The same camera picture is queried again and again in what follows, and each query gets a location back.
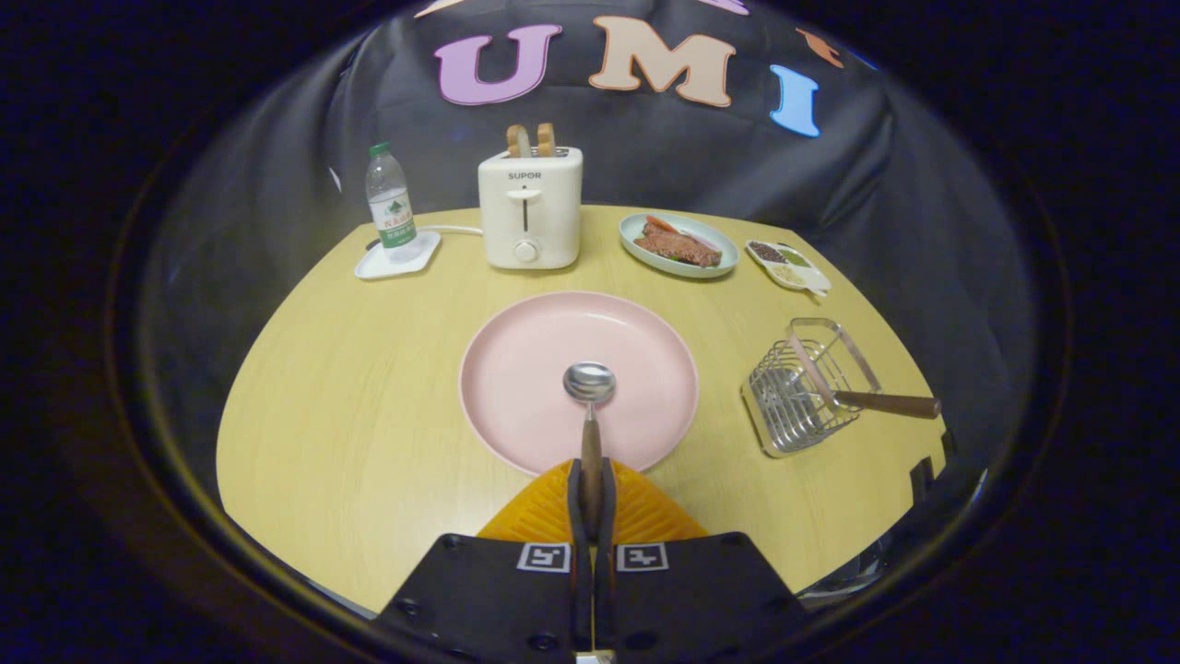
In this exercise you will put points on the white square coaster tray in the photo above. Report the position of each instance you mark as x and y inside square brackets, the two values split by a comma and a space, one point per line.
[378, 266]

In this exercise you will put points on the brown cooked meat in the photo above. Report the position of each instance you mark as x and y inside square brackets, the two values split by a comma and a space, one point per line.
[678, 246]

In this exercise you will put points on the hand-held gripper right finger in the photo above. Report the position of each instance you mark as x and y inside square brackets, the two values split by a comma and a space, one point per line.
[608, 521]

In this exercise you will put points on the pink round plate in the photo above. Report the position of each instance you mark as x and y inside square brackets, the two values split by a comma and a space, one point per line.
[516, 387]

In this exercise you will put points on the orange carrot slice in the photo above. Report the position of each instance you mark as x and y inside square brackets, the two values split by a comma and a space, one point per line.
[660, 222]

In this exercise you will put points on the white toaster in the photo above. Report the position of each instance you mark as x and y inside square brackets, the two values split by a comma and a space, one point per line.
[553, 221]

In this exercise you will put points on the pink ham slice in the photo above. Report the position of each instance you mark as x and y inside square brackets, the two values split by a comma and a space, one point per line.
[704, 239]

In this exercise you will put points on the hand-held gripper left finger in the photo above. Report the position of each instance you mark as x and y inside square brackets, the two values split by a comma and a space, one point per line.
[575, 516]

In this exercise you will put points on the light green plate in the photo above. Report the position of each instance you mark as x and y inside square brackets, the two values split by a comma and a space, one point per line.
[726, 252]

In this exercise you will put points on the toast slice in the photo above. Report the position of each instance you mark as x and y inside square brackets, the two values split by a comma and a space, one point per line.
[517, 141]
[546, 139]

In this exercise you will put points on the white divided condiment dish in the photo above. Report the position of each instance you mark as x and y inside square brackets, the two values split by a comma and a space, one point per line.
[788, 275]

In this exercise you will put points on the clear plastic water bottle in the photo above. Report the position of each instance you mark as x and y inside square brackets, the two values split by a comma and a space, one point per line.
[389, 198]

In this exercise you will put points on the black backdrop cloth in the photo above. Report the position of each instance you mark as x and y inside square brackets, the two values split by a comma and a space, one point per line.
[876, 184]

